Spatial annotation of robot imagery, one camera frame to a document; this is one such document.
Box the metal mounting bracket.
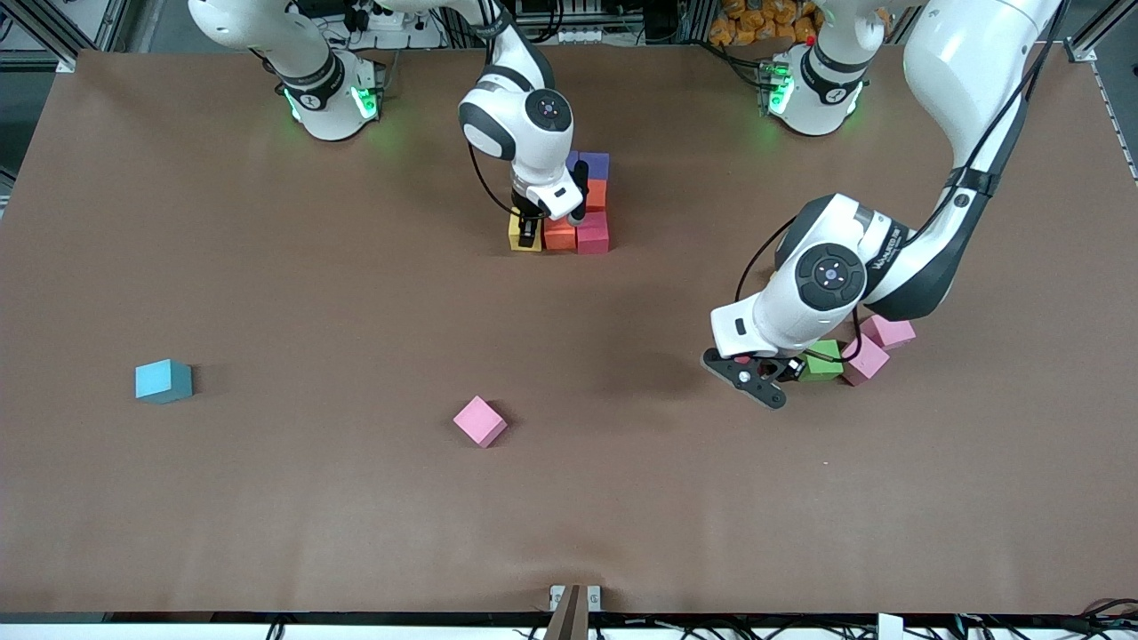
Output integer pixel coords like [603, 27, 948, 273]
[549, 584, 602, 612]

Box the brown table cover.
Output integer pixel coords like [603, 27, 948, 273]
[0, 43, 1138, 616]

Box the white power strip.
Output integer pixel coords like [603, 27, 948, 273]
[533, 0, 614, 45]
[342, 0, 443, 50]

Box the green foam cube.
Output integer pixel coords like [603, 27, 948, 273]
[798, 339, 845, 383]

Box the yellow foam cube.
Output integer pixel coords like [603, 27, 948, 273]
[508, 209, 543, 252]

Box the aluminium frame profile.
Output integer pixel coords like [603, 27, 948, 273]
[18, 0, 125, 74]
[1065, 0, 1138, 183]

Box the cyan foam cube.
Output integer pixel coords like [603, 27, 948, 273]
[135, 358, 194, 405]

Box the orange items bag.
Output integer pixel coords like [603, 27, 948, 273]
[709, 0, 823, 45]

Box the black cable bundle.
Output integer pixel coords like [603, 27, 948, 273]
[951, 597, 1138, 640]

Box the pink foam cube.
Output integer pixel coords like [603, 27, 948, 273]
[862, 315, 918, 350]
[842, 333, 891, 387]
[453, 396, 509, 449]

